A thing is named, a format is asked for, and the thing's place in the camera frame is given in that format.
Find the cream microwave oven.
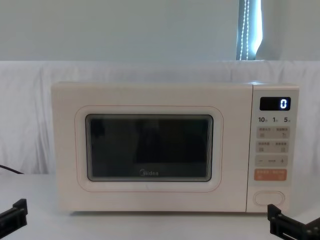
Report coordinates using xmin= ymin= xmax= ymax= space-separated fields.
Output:
xmin=50 ymin=81 xmax=300 ymax=215

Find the white draped backdrop cloth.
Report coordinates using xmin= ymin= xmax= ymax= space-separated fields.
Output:
xmin=0 ymin=60 xmax=320 ymax=176

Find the white curtain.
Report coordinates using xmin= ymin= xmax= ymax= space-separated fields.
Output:
xmin=0 ymin=0 xmax=320 ymax=62

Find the black power cable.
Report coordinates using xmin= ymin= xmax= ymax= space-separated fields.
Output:
xmin=0 ymin=164 xmax=25 ymax=175

